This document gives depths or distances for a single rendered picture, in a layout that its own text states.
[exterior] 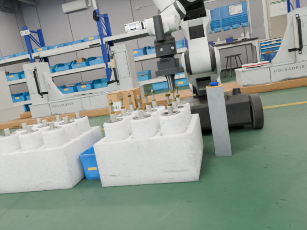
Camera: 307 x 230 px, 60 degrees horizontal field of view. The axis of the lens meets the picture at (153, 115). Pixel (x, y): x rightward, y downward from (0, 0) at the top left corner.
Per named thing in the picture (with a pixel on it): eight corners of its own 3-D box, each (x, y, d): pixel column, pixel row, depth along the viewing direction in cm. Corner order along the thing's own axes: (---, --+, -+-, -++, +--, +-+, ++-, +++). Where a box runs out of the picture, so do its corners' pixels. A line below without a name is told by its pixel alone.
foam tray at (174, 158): (131, 154, 144) (125, 122, 141) (203, 147, 134) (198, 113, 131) (102, 187, 107) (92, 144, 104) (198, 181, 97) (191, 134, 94)
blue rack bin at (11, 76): (18, 80, 696) (17, 72, 693) (31, 78, 688) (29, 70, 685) (5, 81, 648) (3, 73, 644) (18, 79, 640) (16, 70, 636)
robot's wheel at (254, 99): (250, 124, 163) (246, 92, 159) (258, 123, 162) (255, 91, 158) (256, 133, 143) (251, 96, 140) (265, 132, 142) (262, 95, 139)
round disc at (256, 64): (240, 68, 327) (240, 64, 326) (266, 64, 320) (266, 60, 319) (243, 69, 298) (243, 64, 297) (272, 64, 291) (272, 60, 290)
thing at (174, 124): (193, 158, 101) (187, 112, 98) (170, 164, 99) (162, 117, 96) (184, 151, 110) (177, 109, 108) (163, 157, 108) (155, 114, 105)
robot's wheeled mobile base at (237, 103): (177, 116, 218) (171, 76, 212) (242, 107, 206) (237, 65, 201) (166, 138, 156) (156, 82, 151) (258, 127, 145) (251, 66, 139)
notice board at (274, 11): (270, 17, 642) (268, 2, 636) (292, 13, 631) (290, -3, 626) (270, 17, 640) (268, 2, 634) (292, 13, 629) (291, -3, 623)
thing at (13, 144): (16, 168, 130) (7, 133, 127) (33, 167, 128) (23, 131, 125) (1, 176, 121) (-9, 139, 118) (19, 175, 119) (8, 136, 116)
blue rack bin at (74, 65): (80, 68, 655) (78, 60, 652) (94, 66, 647) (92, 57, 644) (71, 69, 607) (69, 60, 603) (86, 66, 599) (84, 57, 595)
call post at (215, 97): (215, 152, 124) (206, 86, 119) (231, 150, 122) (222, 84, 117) (215, 157, 117) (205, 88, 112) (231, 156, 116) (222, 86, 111)
